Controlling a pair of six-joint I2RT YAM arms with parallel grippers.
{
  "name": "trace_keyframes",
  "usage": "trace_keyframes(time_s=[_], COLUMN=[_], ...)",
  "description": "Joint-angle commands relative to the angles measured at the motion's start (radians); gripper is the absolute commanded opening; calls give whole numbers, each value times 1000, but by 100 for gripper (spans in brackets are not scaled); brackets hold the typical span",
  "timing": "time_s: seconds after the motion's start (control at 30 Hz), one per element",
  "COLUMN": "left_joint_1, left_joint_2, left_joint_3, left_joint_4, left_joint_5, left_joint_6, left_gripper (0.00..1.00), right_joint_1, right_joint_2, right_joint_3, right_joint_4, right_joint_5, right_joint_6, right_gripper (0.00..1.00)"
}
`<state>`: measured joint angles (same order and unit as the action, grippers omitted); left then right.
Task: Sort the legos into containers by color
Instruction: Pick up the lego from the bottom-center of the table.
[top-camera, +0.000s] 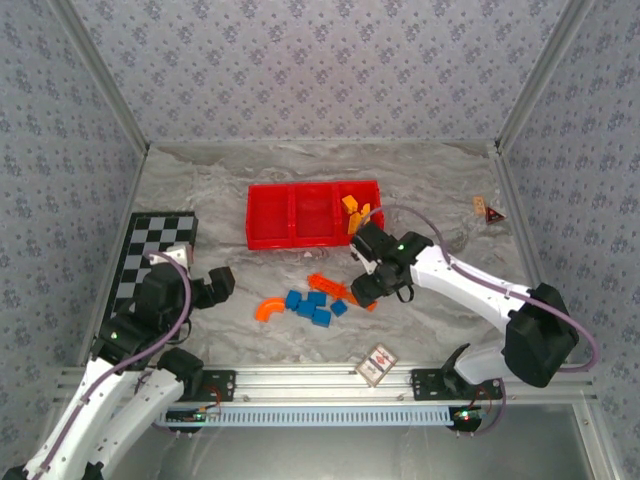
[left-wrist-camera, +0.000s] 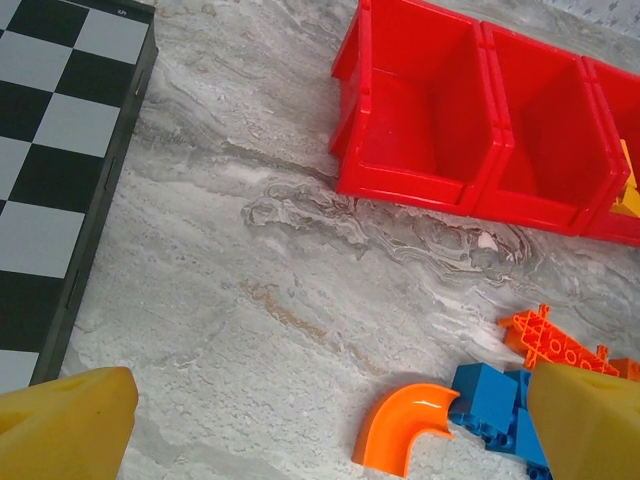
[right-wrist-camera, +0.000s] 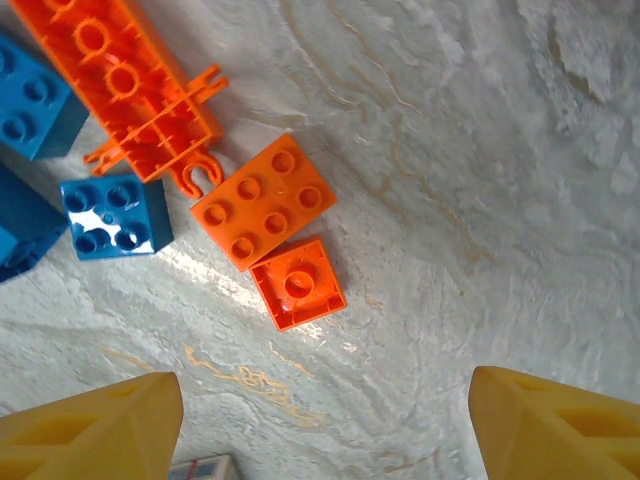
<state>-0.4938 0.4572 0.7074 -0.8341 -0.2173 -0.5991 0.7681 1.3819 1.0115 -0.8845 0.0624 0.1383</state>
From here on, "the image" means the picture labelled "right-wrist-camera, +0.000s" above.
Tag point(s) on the small orange lego brick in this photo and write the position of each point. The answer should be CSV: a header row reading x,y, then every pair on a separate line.
x,y
300,286

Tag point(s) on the orange six-stud lego brick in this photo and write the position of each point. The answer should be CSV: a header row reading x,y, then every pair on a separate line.
x,y
265,200

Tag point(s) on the playing card box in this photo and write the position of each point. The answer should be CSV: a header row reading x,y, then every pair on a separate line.
x,y
205,470

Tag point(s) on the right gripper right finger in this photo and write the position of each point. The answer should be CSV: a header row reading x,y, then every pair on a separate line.
x,y
560,435

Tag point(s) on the long orange lego plate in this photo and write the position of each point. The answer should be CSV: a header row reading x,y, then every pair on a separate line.
x,y
125,85

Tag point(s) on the blue four-stud lego brick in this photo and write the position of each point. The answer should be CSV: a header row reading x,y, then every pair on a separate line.
x,y
150,220

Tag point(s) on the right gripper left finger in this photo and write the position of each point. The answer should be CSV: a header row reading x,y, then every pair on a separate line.
x,y
90,435

